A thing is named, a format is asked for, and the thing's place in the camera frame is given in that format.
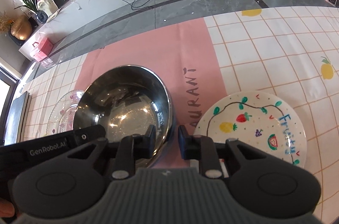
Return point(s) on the far clear glass plate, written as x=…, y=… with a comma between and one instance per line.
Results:
x=62, y=115

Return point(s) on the orange steel-lined bowl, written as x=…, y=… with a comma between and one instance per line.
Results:
x=126, y=100

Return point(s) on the plant in blue vase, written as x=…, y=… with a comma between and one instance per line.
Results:
x=32, y=5

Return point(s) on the golden vase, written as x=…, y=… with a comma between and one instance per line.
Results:
x=21, y=28

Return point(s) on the operator hand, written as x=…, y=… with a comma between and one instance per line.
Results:
x=7, y=209

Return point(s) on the white fruity ceramic plate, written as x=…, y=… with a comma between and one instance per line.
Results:
x=259, y=119

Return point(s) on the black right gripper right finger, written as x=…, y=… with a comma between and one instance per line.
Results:
x=258, y=181

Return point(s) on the pink storage box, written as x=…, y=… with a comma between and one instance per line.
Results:
x=41, y=49

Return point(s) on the black notebook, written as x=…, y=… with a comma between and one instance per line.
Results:
x=16, y=119

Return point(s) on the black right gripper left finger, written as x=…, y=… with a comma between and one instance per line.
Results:
x=74, y=181

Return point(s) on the checkered lemon tablecloth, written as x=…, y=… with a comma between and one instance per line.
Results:
x=291, y=52

